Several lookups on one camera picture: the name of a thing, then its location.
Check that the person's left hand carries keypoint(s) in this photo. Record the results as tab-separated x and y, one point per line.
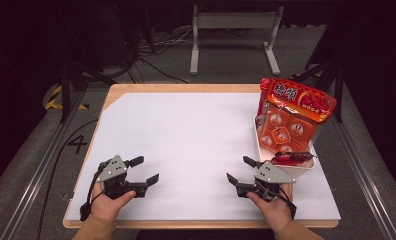
107	208

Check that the white plastic box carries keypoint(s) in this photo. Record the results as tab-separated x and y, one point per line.
292	170

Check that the yellow black hazard tape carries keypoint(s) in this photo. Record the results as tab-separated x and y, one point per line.
54	96

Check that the black tripod stand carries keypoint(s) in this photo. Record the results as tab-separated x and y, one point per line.
65	83
338	76

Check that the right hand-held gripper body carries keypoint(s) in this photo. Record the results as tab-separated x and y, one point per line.
271	175

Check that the large orange food packet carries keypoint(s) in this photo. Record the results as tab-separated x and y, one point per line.
292	126

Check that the aluminium floor rail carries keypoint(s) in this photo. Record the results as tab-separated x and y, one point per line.
36	180
362	173

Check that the grey metal stand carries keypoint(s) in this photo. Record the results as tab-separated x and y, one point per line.
236	20

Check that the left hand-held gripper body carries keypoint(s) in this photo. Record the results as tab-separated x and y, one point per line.
114	170

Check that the person's right hand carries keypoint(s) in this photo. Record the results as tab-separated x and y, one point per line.
277	211

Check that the white table mat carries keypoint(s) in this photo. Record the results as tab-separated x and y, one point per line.
186	140

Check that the small red snack packet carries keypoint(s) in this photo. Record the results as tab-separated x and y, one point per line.
292	157

